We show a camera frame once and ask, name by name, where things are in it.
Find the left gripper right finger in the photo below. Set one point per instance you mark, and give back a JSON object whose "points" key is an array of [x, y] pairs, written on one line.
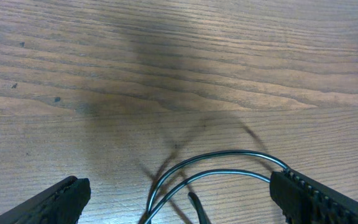
{"points": [[306, 201]]}

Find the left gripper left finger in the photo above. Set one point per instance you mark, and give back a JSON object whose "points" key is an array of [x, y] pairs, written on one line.
{"points": [[61, 203]]}

